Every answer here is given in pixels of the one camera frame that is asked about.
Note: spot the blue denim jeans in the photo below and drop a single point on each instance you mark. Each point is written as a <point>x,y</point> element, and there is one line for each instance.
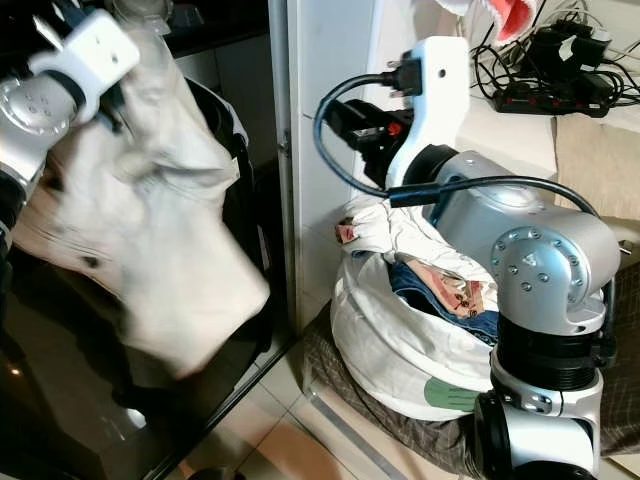
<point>418,285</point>

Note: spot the white shirt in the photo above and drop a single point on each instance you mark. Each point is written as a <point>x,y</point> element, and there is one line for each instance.
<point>400,240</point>

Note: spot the red beige patterned cloth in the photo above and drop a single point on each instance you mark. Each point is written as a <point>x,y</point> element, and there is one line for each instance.
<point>458,295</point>

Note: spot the black glass washing machine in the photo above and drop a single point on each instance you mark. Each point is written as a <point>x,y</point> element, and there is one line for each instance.
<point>80,400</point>

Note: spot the black power strip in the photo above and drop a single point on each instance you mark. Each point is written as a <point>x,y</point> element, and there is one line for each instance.
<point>540,101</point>

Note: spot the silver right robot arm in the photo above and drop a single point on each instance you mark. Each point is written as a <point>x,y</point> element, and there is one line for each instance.
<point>550,260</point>

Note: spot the beige towel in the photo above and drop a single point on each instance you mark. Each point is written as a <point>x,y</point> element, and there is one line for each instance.
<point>600,165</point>

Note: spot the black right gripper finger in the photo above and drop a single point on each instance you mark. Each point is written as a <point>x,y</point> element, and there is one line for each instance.
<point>338,115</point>

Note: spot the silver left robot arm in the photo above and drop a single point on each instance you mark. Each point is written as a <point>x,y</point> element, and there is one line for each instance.
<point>28,120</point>

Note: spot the black power adapter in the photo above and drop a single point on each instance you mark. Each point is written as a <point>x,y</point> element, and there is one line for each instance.
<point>565,48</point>

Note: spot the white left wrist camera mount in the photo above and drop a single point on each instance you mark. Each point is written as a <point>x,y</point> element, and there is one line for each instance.
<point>95,55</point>

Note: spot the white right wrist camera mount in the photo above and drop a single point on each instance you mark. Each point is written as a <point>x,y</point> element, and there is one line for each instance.
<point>435,110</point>

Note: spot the white garment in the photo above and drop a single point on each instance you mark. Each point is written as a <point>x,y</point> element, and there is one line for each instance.
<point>160,230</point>

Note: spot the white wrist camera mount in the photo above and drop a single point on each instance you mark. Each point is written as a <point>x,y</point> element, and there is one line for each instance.
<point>95,55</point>
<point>435,110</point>

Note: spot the white cabinet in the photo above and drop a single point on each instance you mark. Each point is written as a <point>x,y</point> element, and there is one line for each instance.
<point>325,50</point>

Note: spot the white fabric laundry bag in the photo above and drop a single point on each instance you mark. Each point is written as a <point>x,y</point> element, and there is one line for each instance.
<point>380,350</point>

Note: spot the red white cloth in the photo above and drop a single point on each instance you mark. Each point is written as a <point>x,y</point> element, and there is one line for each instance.
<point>510,15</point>

